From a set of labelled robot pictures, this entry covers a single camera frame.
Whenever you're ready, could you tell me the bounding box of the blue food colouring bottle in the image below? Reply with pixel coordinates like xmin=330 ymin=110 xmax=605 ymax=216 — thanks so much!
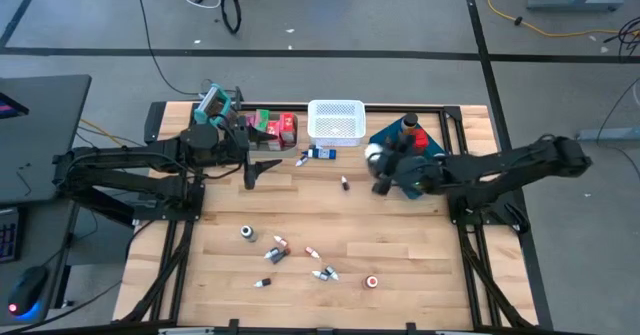
xmin=302 ymin=145 xmax=338 ymax=161

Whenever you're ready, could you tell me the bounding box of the long black floor cable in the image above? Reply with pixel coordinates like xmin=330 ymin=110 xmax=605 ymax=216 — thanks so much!
xmin=134 ymin=0 xmax=211 ymax=98

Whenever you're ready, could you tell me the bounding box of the black floor cable tangle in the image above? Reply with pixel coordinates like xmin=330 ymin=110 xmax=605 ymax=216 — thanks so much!
xmin=602 ymin=16 xmax=640 ymax=56

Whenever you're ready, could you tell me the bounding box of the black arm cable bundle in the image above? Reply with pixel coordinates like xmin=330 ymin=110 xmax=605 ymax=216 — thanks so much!
xmin=122 ymin=218 xmax=197 ymax=324
xmin=457 ymin=223 xmax=534 ymax=329

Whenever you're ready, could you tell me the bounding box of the white perforated plastic basket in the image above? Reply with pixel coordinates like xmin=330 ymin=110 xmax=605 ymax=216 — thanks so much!
xmin=306 ymin=99 xmax=368 ymax=148

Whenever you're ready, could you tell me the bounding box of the dark grey desk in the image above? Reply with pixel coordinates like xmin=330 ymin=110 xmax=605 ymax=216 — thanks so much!
xmin=0 ymin=74 xmax=93 ymax=206

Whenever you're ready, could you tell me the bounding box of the black keyboard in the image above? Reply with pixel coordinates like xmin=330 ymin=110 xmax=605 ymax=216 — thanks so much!
xmin=0 ymin=207 xmax=21 ymax=265

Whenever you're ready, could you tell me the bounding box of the black computer mouse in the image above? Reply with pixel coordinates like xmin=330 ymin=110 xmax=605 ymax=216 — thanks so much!
xmin=6 ymin=265 xmax=50 ymax=322

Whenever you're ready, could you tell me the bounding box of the teal-handled metal box grater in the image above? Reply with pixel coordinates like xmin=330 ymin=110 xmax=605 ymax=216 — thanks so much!
xmin=193 ymin=83 xmax=235 ymax=126

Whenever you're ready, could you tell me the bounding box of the white-lidded seasoning glass jar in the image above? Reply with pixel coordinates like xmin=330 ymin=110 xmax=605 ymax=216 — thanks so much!
xmin=363 ymin=143 xmax=384 ymax=176

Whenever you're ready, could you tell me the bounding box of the green mini cereal box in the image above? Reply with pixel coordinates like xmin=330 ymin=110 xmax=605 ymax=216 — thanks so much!
xmin=254 ymin=108 xmax=272 ymax=132

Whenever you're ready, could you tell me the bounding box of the thin yellow floor cable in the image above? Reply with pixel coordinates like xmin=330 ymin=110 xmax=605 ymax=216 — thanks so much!
xmin=78 ymin=118 xmax=154 ymax=149

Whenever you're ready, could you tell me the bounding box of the yellow extension cable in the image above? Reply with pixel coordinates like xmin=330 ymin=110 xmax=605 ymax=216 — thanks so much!
xmin=487 ymin=0 xmax=640 ymax=39

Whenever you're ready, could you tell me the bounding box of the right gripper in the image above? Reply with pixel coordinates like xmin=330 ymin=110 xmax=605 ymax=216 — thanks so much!
xmin=372 ymin=142 xmax=427 ymax=197

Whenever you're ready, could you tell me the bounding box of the black coiled cable loop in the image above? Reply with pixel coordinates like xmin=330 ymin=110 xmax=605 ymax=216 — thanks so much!
xmin=219 ymin=0 xmax=243 ymax=36

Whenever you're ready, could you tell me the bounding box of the red-lidded smoked paprika tin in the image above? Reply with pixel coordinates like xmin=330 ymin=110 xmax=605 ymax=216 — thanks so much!
xmin=410 ymin=127 xmax=430 ymax=152

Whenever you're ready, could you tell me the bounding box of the grey plastic bin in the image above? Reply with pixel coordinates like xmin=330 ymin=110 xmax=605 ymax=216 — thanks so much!
xmin=233 ymin=108 xmax=301 ymax=152

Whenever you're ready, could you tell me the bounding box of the black computer monitor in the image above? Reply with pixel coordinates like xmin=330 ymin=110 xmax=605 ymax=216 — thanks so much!
xmin=0 ymin=91 xmax=30 ymax=121

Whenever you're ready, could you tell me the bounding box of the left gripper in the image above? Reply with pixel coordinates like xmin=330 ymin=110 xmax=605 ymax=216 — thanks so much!
xmin=219 ymin=121 xmax=284 ymax=191

